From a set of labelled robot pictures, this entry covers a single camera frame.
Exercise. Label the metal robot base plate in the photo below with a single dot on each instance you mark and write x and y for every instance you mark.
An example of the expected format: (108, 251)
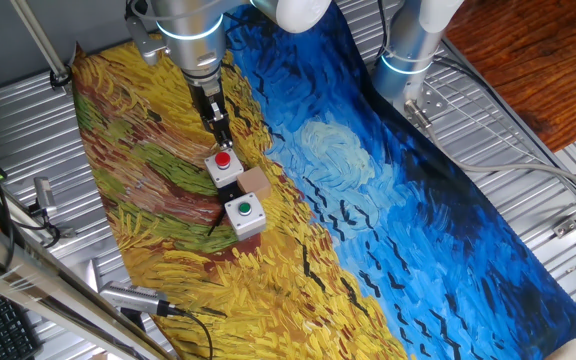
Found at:
(433, 102)

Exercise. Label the wrist camera with grey bracket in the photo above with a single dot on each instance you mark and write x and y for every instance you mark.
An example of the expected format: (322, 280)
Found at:
(143, 42)

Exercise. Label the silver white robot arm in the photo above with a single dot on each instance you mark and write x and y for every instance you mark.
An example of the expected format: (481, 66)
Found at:
(193, 30)

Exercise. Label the thin black clock hand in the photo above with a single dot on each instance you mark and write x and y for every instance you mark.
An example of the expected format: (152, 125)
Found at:
(216, 222)

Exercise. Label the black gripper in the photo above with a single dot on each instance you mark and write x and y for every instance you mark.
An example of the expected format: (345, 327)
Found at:
(203, 97)

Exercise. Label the black clock base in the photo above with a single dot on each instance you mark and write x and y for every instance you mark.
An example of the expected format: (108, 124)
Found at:
(229, 192)

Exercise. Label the green push button box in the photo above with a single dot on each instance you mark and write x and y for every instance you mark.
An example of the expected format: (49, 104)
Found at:
(245, 215)

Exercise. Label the grey slanted pole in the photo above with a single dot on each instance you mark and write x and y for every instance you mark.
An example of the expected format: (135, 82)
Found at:
(40, 37)

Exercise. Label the painted wheatfield print cloth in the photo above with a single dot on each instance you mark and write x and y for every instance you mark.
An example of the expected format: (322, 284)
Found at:
(368, 200)

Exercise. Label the red push button box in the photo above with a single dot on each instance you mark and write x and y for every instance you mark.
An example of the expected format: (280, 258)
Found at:
(223, 167)

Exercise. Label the ribbed grey depth camera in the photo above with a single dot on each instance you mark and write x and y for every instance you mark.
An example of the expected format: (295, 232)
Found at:
(133, 297)

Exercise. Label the aluminium frame bar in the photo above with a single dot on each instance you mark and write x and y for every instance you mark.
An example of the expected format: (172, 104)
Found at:
(43, 285)

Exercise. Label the flat grey metal plate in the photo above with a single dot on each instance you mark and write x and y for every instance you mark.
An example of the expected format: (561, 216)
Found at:
(93, 274)

